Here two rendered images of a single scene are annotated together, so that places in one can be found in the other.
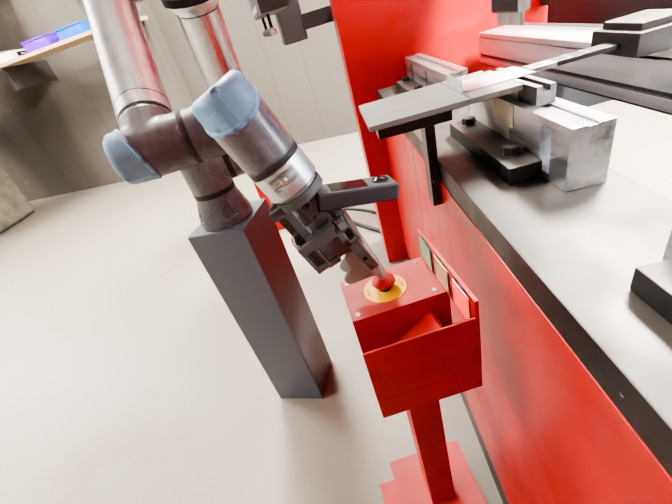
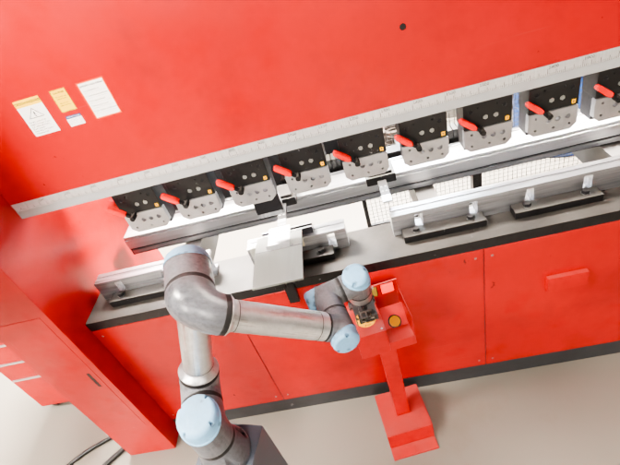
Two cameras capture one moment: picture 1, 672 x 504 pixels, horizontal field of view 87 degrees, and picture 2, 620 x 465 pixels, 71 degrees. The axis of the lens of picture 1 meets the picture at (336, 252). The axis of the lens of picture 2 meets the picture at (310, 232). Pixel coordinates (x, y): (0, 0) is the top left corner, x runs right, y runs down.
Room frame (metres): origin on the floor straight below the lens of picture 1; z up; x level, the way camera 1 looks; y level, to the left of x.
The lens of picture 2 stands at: (0.49, 0.95, 1.99)
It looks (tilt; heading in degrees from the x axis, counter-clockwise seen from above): 37 degrees down; 273
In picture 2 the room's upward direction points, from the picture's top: 19 degrees counter-clockwise
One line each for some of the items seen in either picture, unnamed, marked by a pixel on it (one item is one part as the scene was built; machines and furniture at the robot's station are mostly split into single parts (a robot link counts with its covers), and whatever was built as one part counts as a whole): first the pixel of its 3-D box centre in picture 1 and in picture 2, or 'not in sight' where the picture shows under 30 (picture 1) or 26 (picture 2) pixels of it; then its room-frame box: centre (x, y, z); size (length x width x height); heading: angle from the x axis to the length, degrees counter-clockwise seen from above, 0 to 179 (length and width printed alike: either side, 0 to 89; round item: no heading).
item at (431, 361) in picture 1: (402, 317); (379, 318); (0.41, -0.07, 0.75); 0.20 x 0.16 x 0.18; 1
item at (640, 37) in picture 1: (601, 43); (281, 205); (0.65, -0.56, 1.01); 0.26 x 0.12 x 0.05; 83
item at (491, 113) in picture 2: not in sight; (483, 119); (-0.09, -0.32, 1.26); 0.15 x 0.09 x 0.17; 173
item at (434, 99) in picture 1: (430, 99); (278, 257); (0.69, -0.26, 1.00); 0.26 x 0.18 x 0.01; 83
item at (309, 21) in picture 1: (325, 15); not in sight; (2.00, -0.29, 1.18); 0.40 x 0.24 x 0.07; 173
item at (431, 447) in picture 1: (427, 433); (393, 374); (0.41, -0.07, 0.39); 0.06 x 0.06 x 0.54; 1
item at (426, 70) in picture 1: (431, 77); (157, 275); (1.22, -0.47, 0.92); 0.50 x 0.06 x 0.10; 173
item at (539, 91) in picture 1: (516, 85); (287, 232); (0.65, -0.40, 0.99); 0.20 x 0.03 x 0.03; 173
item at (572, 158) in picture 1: (521, 122); (298, 243); (0.62, -0.40, 0.92); 0.39 x 0.06 x 0.10; 173
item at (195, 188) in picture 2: not in sight; (196, 191); (0.90, -0.43, 1.26); 0.15 x 0.09 x 0.17; 173
